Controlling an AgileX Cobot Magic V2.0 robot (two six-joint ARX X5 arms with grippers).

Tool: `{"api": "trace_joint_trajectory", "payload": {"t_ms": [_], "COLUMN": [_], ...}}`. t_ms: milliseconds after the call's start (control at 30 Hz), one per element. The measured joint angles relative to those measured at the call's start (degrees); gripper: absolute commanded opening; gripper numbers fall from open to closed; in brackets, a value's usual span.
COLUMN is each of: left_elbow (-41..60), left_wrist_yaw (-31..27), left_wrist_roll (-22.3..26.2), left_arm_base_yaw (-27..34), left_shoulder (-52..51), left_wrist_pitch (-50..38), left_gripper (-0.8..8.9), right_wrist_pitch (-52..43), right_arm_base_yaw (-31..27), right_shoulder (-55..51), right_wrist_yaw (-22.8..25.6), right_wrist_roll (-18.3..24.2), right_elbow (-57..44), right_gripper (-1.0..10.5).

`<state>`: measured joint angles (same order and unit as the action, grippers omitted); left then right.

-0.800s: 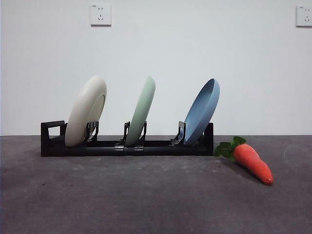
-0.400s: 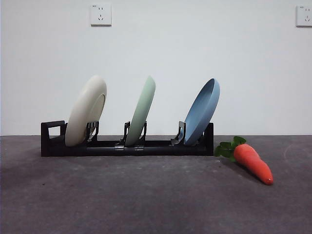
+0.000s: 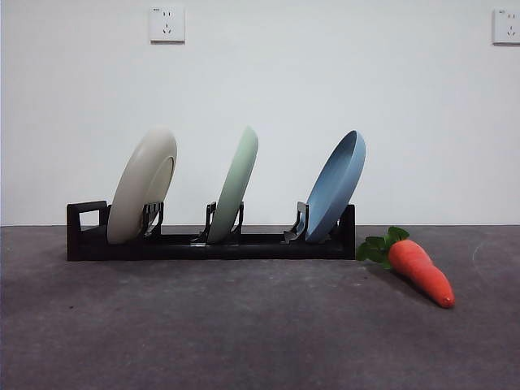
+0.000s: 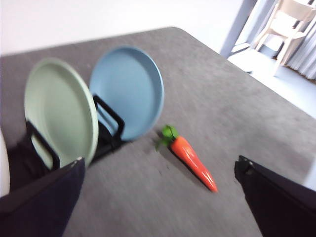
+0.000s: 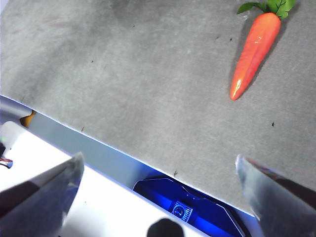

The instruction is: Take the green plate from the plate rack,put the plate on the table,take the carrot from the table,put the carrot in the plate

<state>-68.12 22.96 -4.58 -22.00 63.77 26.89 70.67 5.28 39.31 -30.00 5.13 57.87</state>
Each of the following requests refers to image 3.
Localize green plate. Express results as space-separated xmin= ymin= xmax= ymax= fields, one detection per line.
xmin=206 ymin=125 xmax=260 ymax=245

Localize cream plate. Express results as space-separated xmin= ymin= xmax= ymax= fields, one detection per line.
xmin=106 ymin=127 xmax=179 ymax=245

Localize white wall socket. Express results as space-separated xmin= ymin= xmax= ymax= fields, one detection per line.
xmin=491 ymin=7 xmax=520 ymax=46
xmin=149 ymin=5 xmax=187 ymax=45

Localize blue plate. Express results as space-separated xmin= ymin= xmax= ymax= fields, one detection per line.
xmin=304 ymin=129 xmax=367 ymax=245

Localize black plate rack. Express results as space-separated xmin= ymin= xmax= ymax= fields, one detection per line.
xmin=66 ymin=199 xmax=358 ymax=262

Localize orange carrot with green leaves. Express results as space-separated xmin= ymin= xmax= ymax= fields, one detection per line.
xmin=356 ymin=226 xmax=456 ymax=310

